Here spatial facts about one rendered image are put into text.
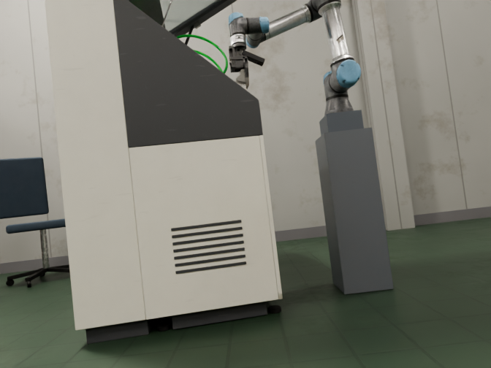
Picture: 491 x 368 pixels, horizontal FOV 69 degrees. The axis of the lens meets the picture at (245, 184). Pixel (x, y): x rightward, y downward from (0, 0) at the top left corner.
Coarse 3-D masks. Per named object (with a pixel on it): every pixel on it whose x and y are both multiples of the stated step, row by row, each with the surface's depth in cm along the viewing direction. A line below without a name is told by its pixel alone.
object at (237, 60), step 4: (236, 44) 168; (240, 44) 168; (244, 44) 169; (232, 48) 169; (236, 48) 170; (240, 48) 170; (244, 48) 172; (232, 52) 169; (236, 52) 170; (240, 52) 170; (232, 56) 167; (236, 56) 167; (240, 56) 168; (244, 56) 168; (232, 60) 168; (236, 60) 168; (240, 60) 168; (244, 60) 168; (232, 64) 167; (236, 64) 168; (240, 64) 168; (244, 64) 168; (232, 68) 168; (236, 68) 168; (240, 68) 170
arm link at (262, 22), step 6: (246, 18) 170; (252, 18) 170; (258, 18) 170; (264, 18) 170; (252, 24) 169; (258, 24) 170; (264, 24) 170; (252, 30) 171; (258, 30) 171; (264, 30) 172; (252, 36) 177; (258, 36) 176
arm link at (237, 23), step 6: (234, 12) 169; (228, 18) 172; (234, 18) 168; (240, 18) 169; (234, 24) 168; (240, 24) 168; (246, 24) 169; (234, 30) 168; (240, 30) 168; (246, 30) 170
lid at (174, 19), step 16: (128, 0) 162; (144, 0) 169; (160, 0) 181; (176, 0) 191; (192, 0) 201; (208, 0) 213; (224, 0) 224; (160, 16) 191; (176, 16) 205; (192, 16) 218; (208, 16) 227; (176, 32) 219
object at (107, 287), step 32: (64, 0) 150; (96, 0) 152; (64, 32) 150; (96, 32) 151; (64, 64) 149; (96, 64) 150; (64, 96) 148; (96, 96) 150; (64, 128) 147; (96, 128) 149; (64, 160) 147; (96, 160) 148; (128, 160) 150; (64, 192) 146; (96, 192) 147; (128, 192) 149; (96, 224) 147; (128, 224) 148; (96, 256) 146; (128, 256) 147; (96, 288) 145; (128, 288) 147; (96, 320) 144; (128, 320) 146
